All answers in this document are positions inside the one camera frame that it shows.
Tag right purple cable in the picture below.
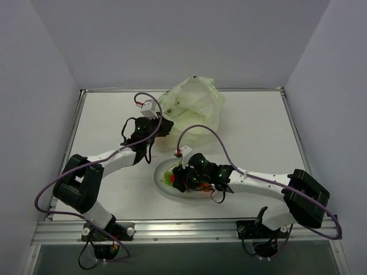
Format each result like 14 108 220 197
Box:
176 125 342 256

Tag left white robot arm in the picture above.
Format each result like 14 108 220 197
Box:
53 117 174 240

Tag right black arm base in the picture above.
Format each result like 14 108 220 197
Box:
236 220 290 260

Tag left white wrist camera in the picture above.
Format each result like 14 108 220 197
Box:
140 99 158 119

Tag white oval plate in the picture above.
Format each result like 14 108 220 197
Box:
154 159 222 201

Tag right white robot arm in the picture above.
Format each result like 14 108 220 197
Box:
168 153 330 237

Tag green fake grapes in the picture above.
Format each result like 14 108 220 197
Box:
161 162 182 187

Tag aluminium front rail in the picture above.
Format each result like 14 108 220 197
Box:
30 216 343 246

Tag purple cable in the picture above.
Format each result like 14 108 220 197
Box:
176 125 342 256
34 93 163 261

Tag orange fake fruit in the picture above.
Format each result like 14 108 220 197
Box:
197 183 213 192

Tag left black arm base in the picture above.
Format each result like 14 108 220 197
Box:
81 218 135 262

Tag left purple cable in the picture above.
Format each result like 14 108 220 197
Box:
34 93 163 261

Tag translucent plastic bag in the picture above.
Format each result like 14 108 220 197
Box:
155 76 225 152

